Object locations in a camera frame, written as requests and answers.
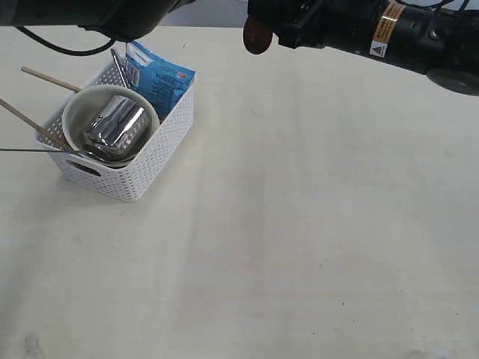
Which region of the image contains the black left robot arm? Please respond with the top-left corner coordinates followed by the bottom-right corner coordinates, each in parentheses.
top-left (1, 0), bottom-right (191, 42)

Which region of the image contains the wooden chopstick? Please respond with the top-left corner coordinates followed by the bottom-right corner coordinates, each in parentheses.
top-left (20, 66), bottom-right (82, 93)
top-left (1, 99), bottom-right (73, 153)

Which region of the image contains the upper wooden chopstick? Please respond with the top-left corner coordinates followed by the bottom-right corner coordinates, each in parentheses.
top-left (20, 66), bottom-right (82, 93)

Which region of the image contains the black cable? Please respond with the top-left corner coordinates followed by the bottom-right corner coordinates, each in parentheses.
top-left (16, 25), bottom-right (117, 55)

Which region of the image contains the lower wooden chopstick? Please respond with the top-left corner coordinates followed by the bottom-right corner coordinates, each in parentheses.
top-left (1, 99), bottom-right (73, 153)

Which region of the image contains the red-brown wooden spoon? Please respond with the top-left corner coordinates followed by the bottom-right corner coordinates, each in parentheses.
top-left (242, 16), bottom-right (273, 55)

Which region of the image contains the white ceramic bowl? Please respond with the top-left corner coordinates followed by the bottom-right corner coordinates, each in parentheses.
top-left (61, 85), bottom-right (160, 168)

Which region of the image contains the white perforated plastic basket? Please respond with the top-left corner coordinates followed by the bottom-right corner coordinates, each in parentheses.
top-left (35, 61), bottom-right (196, 203)

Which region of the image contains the blue snack packet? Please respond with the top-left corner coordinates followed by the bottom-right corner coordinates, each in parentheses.
top-left (125, 41), bottom-right (195, 119)

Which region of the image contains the shiny steel cup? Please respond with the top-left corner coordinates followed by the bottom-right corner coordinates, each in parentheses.
top-left (84, 95), bottom-right (151, 162)

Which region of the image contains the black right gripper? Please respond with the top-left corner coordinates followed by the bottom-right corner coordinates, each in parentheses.
top-left (247, 0), bottom-right (385, 52)

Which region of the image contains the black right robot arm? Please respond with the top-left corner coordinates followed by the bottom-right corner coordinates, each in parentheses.
top-left (242, 1), bottom-right (478, 96)

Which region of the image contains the steel spoon long handle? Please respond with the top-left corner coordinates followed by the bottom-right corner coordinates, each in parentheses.
top-left (0, 147), bottom-right (107, 163)

